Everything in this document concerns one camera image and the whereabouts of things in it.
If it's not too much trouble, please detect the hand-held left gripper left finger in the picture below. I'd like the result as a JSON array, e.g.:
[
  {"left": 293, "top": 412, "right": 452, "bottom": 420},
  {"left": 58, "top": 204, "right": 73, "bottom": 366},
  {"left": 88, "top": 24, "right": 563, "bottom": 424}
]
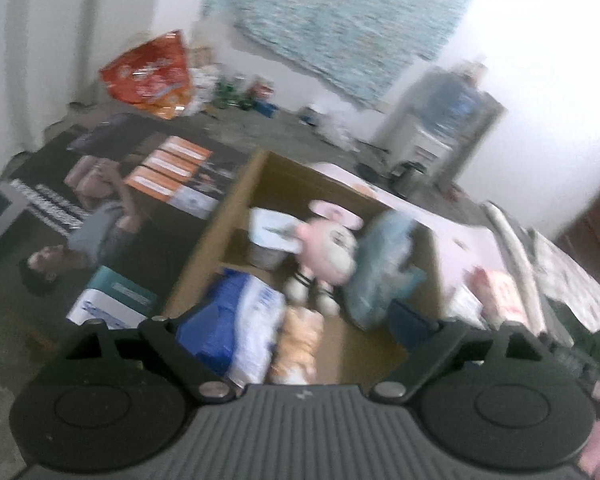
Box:
[{"left": 55, "top": 310, "right": 236, "bottom": 403}]

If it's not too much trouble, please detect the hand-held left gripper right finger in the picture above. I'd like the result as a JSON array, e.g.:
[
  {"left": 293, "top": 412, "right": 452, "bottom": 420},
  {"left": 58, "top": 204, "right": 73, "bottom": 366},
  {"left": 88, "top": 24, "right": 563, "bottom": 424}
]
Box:
[{"left": 370, "top": 300, "right": 548, "bottom": 403}]

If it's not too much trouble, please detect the blue checked towel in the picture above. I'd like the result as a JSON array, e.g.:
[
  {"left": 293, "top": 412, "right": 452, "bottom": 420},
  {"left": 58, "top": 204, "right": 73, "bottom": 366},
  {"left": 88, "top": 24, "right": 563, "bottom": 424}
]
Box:
[{"left": 341, "top": 209, "right": 429, "bottom": 332}]

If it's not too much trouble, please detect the blue and white packet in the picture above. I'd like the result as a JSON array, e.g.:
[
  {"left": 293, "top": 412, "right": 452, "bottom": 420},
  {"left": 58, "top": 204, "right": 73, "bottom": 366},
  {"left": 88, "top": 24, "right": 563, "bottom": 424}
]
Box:
[{"left": 177, "top": 269, "right": 287, "bottom": 390}]

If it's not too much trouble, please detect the pink and white plush toy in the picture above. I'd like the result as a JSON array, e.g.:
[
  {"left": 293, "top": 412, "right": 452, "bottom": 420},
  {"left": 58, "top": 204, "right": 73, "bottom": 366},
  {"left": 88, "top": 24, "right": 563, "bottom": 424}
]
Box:
[{"left": 284, "top": 199, "right": 365, "bottom": 317}]

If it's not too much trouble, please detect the orange striped cloth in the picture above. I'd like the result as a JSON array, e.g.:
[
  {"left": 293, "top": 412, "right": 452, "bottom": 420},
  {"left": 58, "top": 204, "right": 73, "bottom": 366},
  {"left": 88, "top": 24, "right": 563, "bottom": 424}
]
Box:
[{"left": 269, "top": 305, "right": 325, "bottom": 386}]

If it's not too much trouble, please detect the cardboard box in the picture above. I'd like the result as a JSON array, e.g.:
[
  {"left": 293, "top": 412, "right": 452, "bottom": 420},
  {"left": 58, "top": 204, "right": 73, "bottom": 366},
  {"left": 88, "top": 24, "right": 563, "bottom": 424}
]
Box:
[{"left": 161, "top": 148, "right": 447, "bottom": 386}]

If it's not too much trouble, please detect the white yogurt cup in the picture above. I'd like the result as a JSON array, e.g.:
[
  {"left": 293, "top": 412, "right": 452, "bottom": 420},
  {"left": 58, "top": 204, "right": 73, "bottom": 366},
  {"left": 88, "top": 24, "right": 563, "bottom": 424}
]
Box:
[{"left": 246, "top": 206, "right": 305, "bottom": 270}]

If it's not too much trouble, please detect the blue and white tissue box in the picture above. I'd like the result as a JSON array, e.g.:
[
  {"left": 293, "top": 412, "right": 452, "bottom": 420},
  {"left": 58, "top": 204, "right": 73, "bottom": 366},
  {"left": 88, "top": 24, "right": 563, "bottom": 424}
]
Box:
[{"left": 66, "top": 265, "right": 159, "bottom": 332}]

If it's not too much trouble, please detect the grey blanket with yellow stars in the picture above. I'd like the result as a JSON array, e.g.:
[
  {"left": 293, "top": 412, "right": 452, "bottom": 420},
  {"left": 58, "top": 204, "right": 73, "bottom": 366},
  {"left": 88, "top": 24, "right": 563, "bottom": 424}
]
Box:
[{"left": 527, "top": 230, "right": 600, "bottom": 351}]

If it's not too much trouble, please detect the red wet wipes pack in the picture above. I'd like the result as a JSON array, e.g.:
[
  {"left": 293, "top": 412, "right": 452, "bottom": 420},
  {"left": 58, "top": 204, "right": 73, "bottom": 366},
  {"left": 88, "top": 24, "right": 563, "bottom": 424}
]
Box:
[{"left": 470, "top": 266, "right": 530, "bottom": 332}]

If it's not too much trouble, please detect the printed floor poster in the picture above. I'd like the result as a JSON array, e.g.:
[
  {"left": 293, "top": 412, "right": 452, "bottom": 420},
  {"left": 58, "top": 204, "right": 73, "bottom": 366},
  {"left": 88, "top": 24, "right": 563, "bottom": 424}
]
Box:
[{"left": 7, "top": 111, "right": 253, "bottom": 301}]

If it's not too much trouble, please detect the brown wooden door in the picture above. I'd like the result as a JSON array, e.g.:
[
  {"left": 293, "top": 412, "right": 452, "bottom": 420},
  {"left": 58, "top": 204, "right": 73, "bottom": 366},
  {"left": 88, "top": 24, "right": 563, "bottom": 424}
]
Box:
[{"left": 554, "top": 172, "right": 600, "bottom": 287}]

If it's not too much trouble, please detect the white water dispenser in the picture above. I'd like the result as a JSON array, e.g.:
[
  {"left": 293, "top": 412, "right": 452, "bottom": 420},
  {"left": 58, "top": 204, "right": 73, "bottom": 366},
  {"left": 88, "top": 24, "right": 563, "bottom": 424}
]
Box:
[{"left": 372, "top": 60, "right": 507, "bottom": 183}]

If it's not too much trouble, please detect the crumpled white plastic bag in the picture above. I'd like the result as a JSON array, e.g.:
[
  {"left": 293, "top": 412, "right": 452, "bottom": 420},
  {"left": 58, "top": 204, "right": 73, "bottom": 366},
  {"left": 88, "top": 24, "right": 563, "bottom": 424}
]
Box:
[{"left": 307, "top": 104, "right": 363, "bottom": 152}]

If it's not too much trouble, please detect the water dispenser bottle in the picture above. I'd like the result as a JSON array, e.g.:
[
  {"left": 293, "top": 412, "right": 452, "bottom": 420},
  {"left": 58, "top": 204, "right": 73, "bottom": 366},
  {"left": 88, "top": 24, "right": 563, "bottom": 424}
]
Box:
[{"left": 420, "top": 60, "right": 483, "bottom": 136}]

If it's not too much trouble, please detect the group of bottles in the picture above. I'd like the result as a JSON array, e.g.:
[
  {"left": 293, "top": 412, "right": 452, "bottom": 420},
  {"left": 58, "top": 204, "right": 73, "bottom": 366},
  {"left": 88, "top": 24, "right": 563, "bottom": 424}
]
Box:
[{"left": 212, "top": 76, "right": 278, "bottom": 113}]

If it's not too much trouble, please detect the red snack bag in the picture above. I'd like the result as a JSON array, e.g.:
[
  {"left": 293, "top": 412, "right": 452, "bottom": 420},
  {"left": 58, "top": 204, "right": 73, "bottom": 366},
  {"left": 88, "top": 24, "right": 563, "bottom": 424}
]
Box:
[{"left": 99, "top": 29, "right": 197, "bottom": 122}]

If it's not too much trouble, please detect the floral wall cloth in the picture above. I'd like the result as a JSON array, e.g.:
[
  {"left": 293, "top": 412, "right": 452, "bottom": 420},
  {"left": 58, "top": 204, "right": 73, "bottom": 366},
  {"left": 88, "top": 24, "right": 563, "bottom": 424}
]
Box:
[{"left": 201, "top": 0, "right": 484, "bottom": 109}]

